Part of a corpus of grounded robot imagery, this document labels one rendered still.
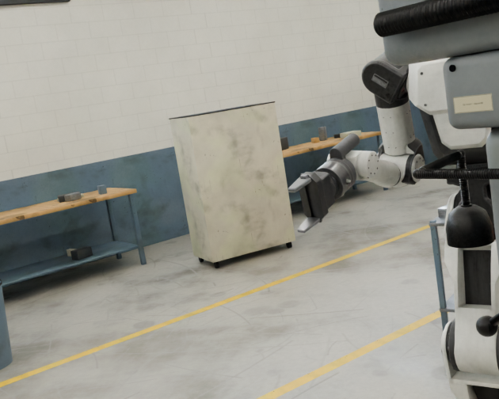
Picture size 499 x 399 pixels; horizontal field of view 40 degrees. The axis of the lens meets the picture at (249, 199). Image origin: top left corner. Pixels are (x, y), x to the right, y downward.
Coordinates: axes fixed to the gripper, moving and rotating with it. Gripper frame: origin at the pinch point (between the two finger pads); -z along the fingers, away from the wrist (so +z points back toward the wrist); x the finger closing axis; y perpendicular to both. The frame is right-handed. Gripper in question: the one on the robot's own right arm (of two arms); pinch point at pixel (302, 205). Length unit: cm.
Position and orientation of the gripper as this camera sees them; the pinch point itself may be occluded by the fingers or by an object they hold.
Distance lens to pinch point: 159.1
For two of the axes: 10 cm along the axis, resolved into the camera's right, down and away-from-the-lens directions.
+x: -2.3, -8.8, -4.1
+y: 7.8, 0.8, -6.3
